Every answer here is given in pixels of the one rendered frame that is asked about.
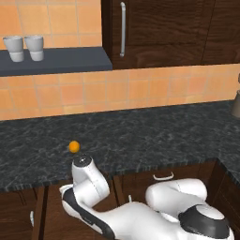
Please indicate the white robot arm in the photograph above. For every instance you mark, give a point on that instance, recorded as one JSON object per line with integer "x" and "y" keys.
{"x": 134, "y": 218}

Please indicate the dark wood drawer front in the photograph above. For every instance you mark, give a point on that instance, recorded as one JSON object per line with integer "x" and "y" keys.
{"x": 137, "y": 181}

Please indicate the small orange fruit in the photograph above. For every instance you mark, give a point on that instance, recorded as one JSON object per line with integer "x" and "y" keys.
{"x": 74, "y": 146}

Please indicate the white ribbed cup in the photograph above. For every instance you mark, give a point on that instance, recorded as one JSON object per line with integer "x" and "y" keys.
{"x": 14, "y": 47}
{"x": 35, "y": 46}

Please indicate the dark wood corner cabinet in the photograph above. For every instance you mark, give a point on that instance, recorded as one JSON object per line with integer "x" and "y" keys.
{"x": 226, "y": 193}

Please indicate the dark wood base cabinet door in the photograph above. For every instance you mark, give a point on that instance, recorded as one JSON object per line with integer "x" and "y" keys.
{"x": 15, "y": 215}

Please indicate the dark grey wall shelf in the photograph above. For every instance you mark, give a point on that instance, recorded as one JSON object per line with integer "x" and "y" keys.
{"x": 59, "y": 61}

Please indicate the dark wood wall cupboard door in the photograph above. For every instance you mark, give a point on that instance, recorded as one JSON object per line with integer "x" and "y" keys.
{"x": 162, "y": 31}

